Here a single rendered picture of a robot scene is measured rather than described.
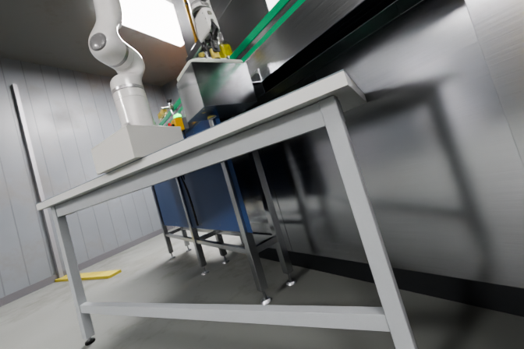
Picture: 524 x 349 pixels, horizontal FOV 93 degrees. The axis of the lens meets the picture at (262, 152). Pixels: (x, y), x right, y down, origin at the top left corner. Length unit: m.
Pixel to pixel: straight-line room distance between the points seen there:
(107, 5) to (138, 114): 0.47
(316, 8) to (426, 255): 0.86
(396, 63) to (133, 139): 0.88
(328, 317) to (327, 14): 0.81
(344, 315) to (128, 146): 0.80
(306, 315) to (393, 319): 0.21
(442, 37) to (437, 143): 0.29
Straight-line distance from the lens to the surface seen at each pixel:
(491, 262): 0.99
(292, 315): 0.81
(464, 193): 0.92
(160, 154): 0.86
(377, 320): 0.74
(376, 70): 0.96
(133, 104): 1.08
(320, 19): 0.84
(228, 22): 1.56
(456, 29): 0.89
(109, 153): 1.03
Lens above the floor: 0.60
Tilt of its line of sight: 3 degrees up
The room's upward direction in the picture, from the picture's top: 17 degrees counter-clockwise
